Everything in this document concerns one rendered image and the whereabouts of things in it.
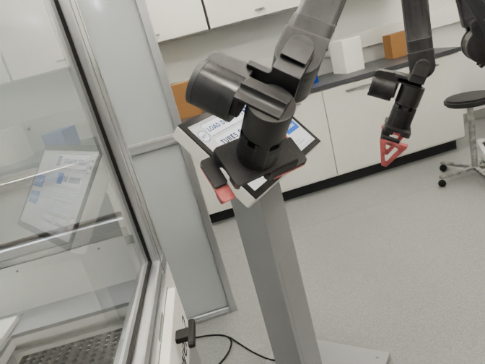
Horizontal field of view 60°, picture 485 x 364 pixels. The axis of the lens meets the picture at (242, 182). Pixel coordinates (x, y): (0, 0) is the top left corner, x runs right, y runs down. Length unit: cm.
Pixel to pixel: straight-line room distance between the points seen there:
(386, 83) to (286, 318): 92
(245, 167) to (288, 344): 122
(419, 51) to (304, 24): 57
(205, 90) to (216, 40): 357
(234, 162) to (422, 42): 65
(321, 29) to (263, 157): 17
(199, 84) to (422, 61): 68
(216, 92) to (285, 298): 117
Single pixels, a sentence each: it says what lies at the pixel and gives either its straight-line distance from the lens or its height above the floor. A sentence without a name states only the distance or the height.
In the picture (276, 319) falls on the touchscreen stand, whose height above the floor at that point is 39.
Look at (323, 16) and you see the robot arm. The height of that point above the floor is 137.
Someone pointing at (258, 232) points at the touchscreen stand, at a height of 76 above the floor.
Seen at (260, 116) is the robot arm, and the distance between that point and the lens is 47.
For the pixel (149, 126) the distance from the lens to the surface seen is 207.
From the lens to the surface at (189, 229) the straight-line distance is 221.
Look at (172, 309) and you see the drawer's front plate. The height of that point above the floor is 93.
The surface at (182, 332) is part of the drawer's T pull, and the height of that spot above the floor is 91.
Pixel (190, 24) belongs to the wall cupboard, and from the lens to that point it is 369.
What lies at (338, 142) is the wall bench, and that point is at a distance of 367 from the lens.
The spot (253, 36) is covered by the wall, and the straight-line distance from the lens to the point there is 412.
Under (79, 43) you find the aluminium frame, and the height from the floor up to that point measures 144.
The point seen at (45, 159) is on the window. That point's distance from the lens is 55.
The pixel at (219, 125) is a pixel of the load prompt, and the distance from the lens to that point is 131.
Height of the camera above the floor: 137
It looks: 18 degrees down
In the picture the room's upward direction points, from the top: 15 degrees counter-clockwise
